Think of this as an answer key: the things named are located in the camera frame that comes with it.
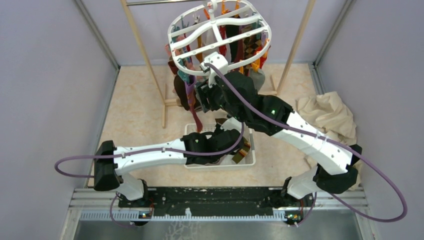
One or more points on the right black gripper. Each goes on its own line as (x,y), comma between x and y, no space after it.
(204,95)

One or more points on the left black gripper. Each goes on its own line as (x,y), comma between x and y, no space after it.
(217,130)

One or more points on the olive green striped sock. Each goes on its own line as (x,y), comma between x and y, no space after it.
(242,153)

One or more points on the white perforated plastic basket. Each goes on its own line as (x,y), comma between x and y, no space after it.
(225,163)

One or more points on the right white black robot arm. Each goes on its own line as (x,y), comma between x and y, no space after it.
(334,172)

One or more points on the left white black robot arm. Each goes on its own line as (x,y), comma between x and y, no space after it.
(113,164)

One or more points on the white oval clip hanger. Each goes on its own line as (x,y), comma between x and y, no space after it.
(215,24)

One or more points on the purple striped sock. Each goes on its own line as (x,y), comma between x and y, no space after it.
(191,100)

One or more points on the cream crumpled cloth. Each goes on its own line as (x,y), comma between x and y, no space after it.
(329,114)

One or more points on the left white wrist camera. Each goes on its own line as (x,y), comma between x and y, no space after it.
(231,124)

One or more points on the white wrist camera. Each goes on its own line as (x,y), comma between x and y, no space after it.
(219,62)
(231,124)

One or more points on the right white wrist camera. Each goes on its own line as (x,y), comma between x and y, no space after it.
(219,62)

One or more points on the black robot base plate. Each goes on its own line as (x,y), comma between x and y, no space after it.
(216,201)

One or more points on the aluminium rail front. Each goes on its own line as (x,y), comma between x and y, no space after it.
(103,205)

